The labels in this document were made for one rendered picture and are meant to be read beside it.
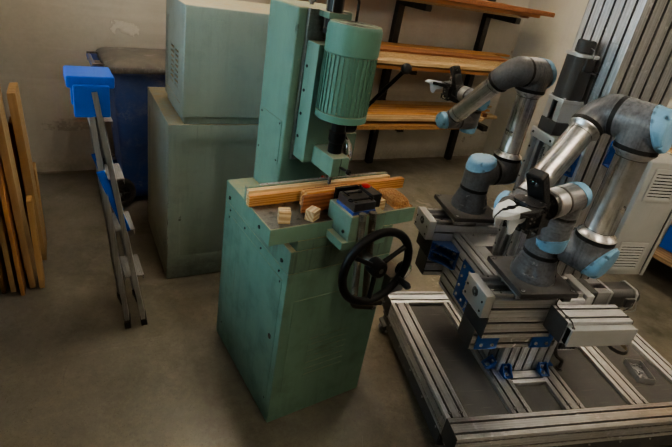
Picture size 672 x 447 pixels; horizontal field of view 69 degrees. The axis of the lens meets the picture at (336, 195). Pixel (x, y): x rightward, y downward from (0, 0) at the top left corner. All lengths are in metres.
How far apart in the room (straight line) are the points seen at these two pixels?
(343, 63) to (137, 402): 1.52
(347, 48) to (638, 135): 0.84
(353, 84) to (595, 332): 1.13
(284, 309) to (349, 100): 0.74
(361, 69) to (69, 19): 2.51
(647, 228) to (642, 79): 0.58
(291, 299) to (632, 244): 1.28
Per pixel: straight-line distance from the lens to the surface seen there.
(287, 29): 1.77
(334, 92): 1.57
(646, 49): 1.85
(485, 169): 2.06
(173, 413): 2.17
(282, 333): 1.81
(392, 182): 1.93
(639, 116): 1.54
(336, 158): 1.66
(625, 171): 1.57
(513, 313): 1.80
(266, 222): 1.55
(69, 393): 2.30
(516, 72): 2.00
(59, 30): 3.74
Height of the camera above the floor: 1.66
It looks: 25 degrees down
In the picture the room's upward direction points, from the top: 10 degrees clockwise
